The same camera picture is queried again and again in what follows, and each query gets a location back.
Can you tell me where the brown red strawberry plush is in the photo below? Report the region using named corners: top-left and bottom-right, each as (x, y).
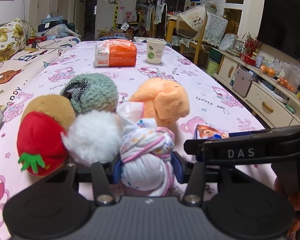
top-left (17, 94), bottom-right (76, 177)

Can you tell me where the cream tv cabinet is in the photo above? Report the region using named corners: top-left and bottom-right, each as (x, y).
top-left (214, 51), bottom-right (300, 128)

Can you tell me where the orange tissue package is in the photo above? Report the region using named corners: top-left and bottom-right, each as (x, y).
top-left (94, 39), bottom-right (137, 67)

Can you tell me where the pink cartoon tablecloth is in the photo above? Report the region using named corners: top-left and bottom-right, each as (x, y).
top-left (0, 39), bottom-right (278, 240)

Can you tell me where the green knit hat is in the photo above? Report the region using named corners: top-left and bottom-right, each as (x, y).
top-left (60, 73), bottom-right (119, 114)

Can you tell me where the wooden chair with covers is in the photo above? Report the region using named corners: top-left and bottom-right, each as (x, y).
top-left (165, 5), bottom-right (228, 64)

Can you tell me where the white fluffy pompom ball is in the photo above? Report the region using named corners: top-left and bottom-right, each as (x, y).
top-left (61, 110), bottom-right (122, 167)

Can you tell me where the white paper cup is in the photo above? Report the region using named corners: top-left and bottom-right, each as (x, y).
top-left (146, 39), bottom-right (166, 64)

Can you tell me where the orange fleece sock ball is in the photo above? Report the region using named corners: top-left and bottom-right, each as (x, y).
top-left (129, 77), bottom-right (190, 127)

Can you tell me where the giraffe height wall sticker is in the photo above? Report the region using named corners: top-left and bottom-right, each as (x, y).
top-left (113, 0), bottom-right (122, 29)

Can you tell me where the blue white tissue pack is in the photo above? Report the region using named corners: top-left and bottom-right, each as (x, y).
top-left (193, 125), bottom-right (229, 139)

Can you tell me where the white pink knotted cloth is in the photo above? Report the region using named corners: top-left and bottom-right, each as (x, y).
top-left (116, 102), bottom-right (174, 197)

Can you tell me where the cartoon sofa cover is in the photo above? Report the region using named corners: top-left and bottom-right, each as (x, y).
top-left (0, 36), bottom-right (81, 106)

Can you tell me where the green waste bin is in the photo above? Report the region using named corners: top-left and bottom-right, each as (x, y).
top-left (206, 59), bottom-right (219, 76)

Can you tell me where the person right hand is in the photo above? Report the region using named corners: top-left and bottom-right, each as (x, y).
top-left (274, 178), bottom-right (300, 239)

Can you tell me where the black television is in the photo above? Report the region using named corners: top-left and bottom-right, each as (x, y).
top-left (257, 0), bottom-right (300, 62)

